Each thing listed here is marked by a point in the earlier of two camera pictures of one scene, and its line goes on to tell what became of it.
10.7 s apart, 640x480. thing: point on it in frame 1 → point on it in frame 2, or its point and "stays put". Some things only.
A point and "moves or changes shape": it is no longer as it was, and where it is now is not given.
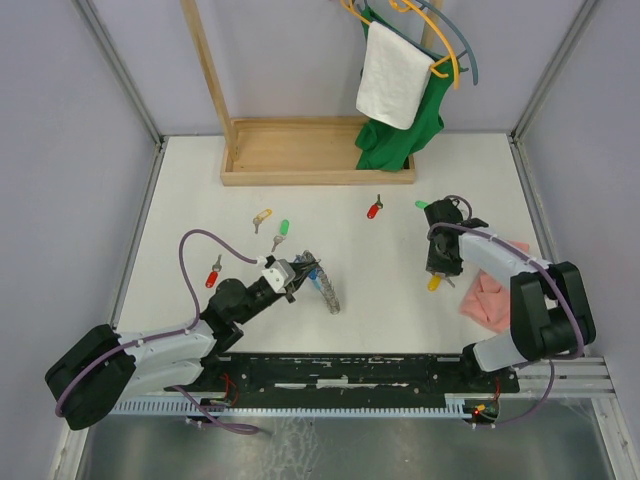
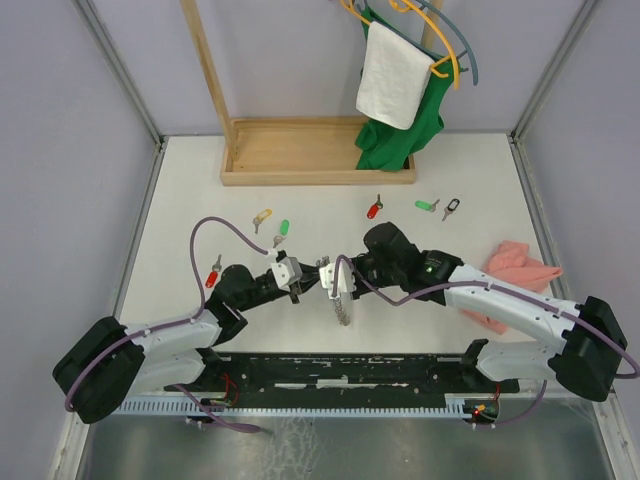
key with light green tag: (278, 239) stays put
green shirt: (384, 148) stays put
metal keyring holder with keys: (320, 280) moves or changes shape
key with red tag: (373, 210) stays put
